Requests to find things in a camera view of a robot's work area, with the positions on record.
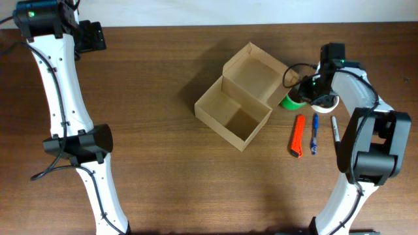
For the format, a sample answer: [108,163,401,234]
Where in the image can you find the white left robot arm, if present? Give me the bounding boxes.
[12,0,131,234]

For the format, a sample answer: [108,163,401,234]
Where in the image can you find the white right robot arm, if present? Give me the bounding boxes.
[297,42,411,234]

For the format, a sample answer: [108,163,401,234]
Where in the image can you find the green tape roll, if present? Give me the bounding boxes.
[280,95,307,110]

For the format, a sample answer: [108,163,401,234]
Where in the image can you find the beige masking tape roll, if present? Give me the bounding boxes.
[311,96,340,114]

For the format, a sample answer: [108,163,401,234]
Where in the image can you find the brown cardboard box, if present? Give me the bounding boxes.
[195,42,299,151]

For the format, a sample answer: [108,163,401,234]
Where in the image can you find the red utility knife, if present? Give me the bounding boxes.
[290,114,306,158]

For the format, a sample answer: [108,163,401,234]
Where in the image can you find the blue ballpoint pen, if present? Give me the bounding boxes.
[310,113,319,155]

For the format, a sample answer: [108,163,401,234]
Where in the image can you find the black and white marker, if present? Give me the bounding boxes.
[331,116,340,143]

